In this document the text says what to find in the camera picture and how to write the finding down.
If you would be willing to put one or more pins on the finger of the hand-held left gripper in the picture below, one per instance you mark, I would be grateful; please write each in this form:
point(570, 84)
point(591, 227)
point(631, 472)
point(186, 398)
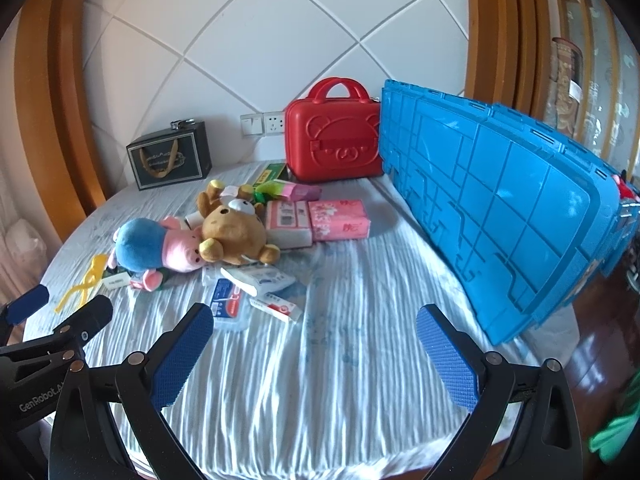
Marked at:
point(27, 305)
point(90, 320)

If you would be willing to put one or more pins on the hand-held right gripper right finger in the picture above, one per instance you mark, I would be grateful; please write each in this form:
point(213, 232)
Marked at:
point(447, 360)

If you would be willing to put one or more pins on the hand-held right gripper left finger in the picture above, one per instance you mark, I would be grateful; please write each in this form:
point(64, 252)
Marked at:
point(182, 355)

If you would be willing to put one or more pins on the yellow plastic tongs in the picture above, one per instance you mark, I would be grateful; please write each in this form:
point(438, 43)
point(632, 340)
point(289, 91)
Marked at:
point(85, 285)

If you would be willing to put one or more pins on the clear pack blue red label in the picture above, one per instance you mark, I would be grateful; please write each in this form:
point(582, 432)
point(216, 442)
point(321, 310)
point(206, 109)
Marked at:
point(227, 307)

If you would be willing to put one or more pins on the pink pig plush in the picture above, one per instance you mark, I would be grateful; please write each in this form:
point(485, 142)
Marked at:
point(145, 245)

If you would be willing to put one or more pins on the red white long box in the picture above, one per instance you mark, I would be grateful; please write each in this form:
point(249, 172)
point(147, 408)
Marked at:
point(277, 309)

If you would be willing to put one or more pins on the white mask pack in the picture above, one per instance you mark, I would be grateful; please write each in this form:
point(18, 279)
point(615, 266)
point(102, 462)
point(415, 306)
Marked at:
point(260, 280)

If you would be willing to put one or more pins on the brown bear plush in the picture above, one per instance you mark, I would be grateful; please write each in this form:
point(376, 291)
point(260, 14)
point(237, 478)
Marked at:
point(235, 230)

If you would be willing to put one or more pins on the blue plastic crate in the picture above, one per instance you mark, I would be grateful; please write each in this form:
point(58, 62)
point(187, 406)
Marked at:
point(500, 220)

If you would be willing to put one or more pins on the pink white tissue pack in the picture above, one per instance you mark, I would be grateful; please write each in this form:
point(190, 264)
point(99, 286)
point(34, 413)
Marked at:
point(287, 222)

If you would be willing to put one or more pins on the cloth-covered round desktop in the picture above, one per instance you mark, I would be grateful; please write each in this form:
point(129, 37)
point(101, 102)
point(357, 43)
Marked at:
point(325, 360)

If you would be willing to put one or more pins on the pale pink curtain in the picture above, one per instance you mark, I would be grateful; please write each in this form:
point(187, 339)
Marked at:
point(12, 185)

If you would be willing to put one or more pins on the pink floral tissue pack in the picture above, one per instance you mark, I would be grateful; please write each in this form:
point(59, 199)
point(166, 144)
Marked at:
point(340, 220)

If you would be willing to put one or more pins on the black gift bag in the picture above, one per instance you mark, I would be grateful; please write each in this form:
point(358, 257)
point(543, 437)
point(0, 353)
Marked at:
point(170, 160)

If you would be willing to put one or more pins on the green cloth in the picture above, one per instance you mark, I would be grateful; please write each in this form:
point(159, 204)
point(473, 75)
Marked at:
point(617, 437)

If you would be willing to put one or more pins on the green pink wipes pack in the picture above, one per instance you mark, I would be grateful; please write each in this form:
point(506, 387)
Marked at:
point(295, 191)

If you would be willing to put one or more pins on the green cardboard box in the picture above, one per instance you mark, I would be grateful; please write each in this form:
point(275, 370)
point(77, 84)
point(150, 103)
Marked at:
point(267, 174)

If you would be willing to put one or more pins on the red bear-embossed suitcase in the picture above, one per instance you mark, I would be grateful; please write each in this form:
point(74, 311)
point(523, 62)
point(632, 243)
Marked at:
point(332, 140)

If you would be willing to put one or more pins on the rolled red patterned carpet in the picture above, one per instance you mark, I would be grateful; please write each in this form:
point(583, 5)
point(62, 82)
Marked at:
point(567, 85)

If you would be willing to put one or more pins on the etched glass partition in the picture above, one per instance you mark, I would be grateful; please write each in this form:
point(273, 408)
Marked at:
point(605, 60)

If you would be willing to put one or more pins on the wooden wall panel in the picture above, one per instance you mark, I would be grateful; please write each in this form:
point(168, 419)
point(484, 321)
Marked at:
point(55, 110)
point(500, 35)

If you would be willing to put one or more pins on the white wall switch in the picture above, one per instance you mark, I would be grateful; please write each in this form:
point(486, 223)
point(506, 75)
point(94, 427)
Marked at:
point(251, 124)

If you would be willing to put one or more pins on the white wall socket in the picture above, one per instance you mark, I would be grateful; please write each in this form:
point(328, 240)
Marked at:
point(275, 122)

